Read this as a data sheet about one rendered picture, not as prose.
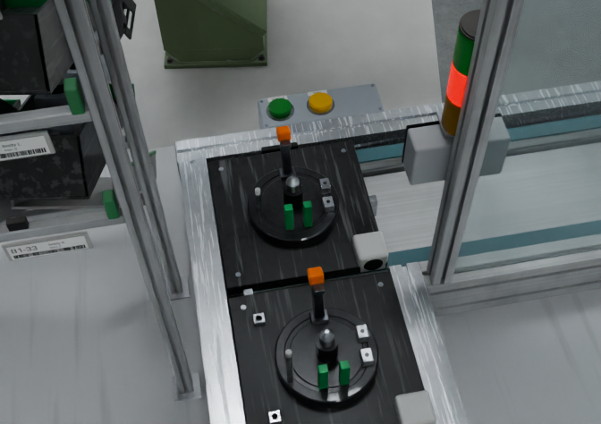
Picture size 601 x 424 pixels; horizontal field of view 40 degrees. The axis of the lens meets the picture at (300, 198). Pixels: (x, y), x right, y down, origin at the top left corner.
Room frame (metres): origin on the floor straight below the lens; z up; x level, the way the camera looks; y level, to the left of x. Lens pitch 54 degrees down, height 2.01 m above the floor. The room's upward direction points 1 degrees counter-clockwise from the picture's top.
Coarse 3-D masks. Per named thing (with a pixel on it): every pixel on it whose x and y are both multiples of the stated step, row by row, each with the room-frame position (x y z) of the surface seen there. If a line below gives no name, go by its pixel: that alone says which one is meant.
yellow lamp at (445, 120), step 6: (444, 102) 0.66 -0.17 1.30; (450, 102) 0.65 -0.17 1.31; (444, 108) 0.65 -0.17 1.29; (450, 108) 0.64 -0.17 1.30; (456, 108) 0.64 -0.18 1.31; (444, 114) 0.65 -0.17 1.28; (450, 114) 0.64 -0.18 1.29; (456, 114) 0.64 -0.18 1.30; (444, 120) 0.65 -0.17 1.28; (450, 120) 0.64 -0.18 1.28; (456, 120) 0.64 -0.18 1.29; (444, 126) 0.65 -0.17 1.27; (450, 126) 0.64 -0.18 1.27; (456, 126) 0.64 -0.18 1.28; (450, 132) 0.64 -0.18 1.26
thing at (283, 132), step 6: (282, 126) 0.83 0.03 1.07; (288, 126) 0.83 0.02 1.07; (276, 132) 0.82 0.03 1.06; (282, 132) 0.81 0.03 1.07; (288, 132) 0.81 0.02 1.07; (282, 138) 0.81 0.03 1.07; (288, 138) 0.81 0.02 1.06; (282, 144) 0.79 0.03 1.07; (288, 144) 0.79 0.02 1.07; (282, 150) 0.80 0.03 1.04; (288, 150) 0.80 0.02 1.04; (282, 156) 0.80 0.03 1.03; (288, 156) 0.80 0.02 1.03; (282, 162) 0.80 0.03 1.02; (288, 162) 0.80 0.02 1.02; (282, 168) 0.80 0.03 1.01; (288, 168) 0.79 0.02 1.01
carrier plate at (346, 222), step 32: (224, 160) 0.84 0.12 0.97; (256, 160) 0.84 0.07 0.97; (320, 160) 0.84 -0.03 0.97; (352, 160) 0.84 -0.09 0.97; (224, 192) 0.78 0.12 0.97; (352, 192) 0.77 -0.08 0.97; (224, 224) 0.72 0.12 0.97; (352, 224) 0.71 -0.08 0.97; (224, 256) 0.66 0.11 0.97; (256, 256) 0.66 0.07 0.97; (288, 256) 0.66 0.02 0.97; (320, 256) 0.66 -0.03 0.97; (352, 256) 0.66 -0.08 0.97; (256, 288) 0.61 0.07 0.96
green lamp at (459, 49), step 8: (456, 40) 0.66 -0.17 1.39; (464, 40) 0.64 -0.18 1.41; (456, 48) 0.65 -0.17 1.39; (464, 48) 0.64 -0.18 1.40; (472, 48) 0.64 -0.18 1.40; (456, 56) 0.65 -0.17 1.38; (464, 56) 0.64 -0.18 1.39; (456, 64) 0.65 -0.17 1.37; (464, 64) 0.64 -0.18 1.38; (464, 72) 0.64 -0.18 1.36
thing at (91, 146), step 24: (120, 120) 0.69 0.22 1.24; (72, 144) 0.55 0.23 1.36; (96, 144) 0.59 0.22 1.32; (0, 168) 0.54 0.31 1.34; (24, 168) 0.54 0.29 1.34; (48, 168) 0.54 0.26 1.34; (72, 168) 0.54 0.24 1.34; (96, 168) 0.57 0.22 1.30; (0, 192) 0.53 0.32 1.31; (24, 192) 0.53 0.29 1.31; (48, 192) 0.53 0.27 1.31; (72, 192) 0.53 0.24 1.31
